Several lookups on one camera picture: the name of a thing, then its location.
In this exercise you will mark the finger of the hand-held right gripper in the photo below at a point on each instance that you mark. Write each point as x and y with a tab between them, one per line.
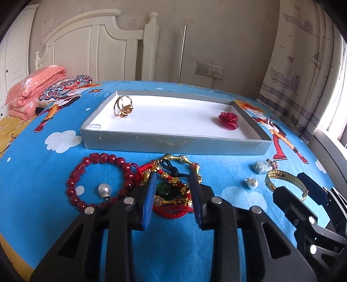
292	206
311	185

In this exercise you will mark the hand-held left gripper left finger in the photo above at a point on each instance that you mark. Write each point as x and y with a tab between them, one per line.
150	200

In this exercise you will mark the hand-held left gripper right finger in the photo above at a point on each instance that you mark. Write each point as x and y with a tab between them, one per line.
195	200

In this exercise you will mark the gold bangle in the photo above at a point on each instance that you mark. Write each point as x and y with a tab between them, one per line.
284	179

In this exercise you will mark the pearl earring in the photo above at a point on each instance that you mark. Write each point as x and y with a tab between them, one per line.
252	183
104	189

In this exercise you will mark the pale blue and pink charm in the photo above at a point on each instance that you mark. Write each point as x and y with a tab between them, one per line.
260	166

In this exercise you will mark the grey cardboard tray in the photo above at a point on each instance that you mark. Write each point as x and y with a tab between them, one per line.
176	122

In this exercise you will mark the white window sill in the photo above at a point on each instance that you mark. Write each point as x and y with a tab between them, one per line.
330	151

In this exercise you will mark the red rose brooch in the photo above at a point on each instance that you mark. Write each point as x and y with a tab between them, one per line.
228	119

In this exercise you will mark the blue cartoon bedsheet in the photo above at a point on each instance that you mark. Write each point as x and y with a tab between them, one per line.
40	189

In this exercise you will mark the ship print curtain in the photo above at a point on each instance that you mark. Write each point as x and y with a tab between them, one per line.
298	67

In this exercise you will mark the patterned pillow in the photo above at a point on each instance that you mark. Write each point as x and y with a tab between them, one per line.
62	88

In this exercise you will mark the metal pole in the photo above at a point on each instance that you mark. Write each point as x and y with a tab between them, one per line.
181	54

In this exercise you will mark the yellow bedsheet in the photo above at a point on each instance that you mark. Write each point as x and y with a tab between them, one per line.
10	130

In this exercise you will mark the pink folded quilt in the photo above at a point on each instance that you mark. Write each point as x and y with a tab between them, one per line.
32	86

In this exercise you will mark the white bed headboard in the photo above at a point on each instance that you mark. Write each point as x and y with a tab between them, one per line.
81	46

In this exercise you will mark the white wardrobe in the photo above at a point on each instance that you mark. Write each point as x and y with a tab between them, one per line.
16	54

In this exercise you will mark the wall switch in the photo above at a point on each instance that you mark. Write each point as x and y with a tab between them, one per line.
203	68

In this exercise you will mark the wall socket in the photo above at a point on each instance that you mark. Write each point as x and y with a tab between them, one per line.
220	68

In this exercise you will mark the paper wall notice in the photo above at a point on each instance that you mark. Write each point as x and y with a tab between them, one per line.
48	25

